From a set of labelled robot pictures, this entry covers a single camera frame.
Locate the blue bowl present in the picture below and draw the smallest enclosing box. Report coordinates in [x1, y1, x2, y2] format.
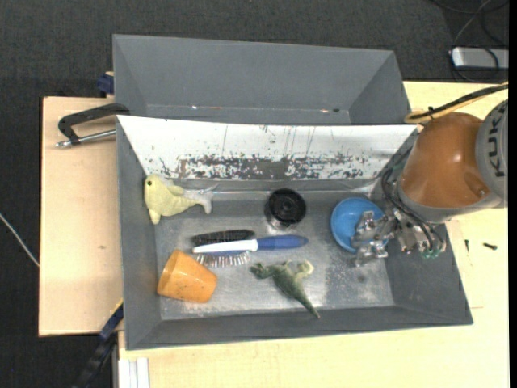
[330, 196, 389, 255]

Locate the green toy dinosaur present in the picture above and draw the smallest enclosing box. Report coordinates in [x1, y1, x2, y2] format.
[249, 259, 322, 320]

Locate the orange cup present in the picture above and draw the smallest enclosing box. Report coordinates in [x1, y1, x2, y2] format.
[156, 249, 219, 304]

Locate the grey metal bin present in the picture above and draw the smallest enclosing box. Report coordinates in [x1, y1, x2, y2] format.
[111, 33, 474, 351]

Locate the blue and white hairbrush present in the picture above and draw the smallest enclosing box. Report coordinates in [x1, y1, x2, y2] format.
[191, 229, 310, 268]

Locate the pale wood board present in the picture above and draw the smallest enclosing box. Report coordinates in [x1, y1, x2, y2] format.
[38, 96, 124, 337]

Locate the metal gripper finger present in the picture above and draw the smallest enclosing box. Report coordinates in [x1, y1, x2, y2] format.
[354, 240, 389, 268]
[350, 210, 389, 247]

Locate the yellow toy seal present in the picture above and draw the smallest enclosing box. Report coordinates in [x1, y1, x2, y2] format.
[144, 173, 214, 226]

